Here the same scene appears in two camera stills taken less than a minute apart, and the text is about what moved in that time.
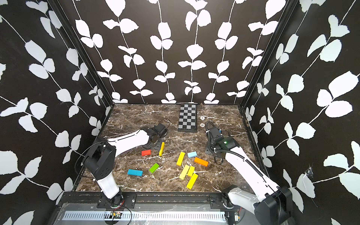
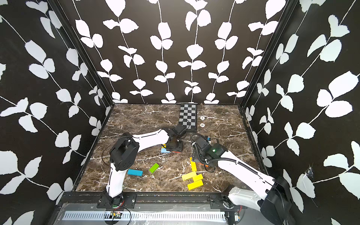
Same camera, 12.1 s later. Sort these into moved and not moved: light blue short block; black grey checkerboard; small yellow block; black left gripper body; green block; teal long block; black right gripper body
Moved: light blue short block; small yellow block; black right gripper body; black left gripper body
Not moved: black grey checkerboard; green block; teal long block
